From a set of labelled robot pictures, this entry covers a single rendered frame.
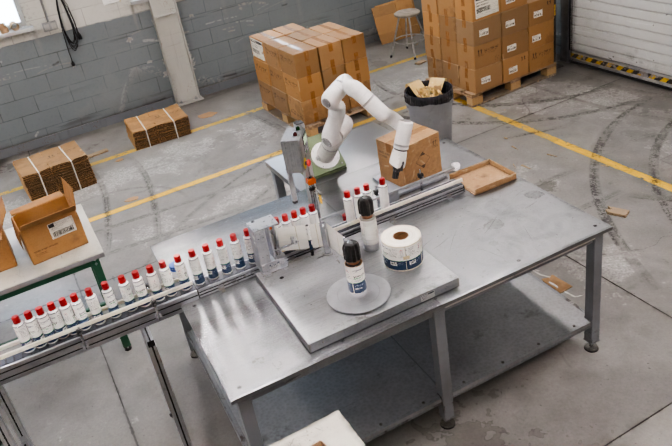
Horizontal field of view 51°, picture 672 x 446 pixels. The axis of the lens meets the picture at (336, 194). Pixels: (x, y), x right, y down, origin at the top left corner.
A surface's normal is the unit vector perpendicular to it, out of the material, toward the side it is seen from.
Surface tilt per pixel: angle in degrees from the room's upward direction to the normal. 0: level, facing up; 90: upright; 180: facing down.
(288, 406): 1
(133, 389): 0
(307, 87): 90
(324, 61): 91
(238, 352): 0
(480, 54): 90
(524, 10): 89
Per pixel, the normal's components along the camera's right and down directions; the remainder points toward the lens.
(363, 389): -0.16, -0.87
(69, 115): 0.47, 0.36
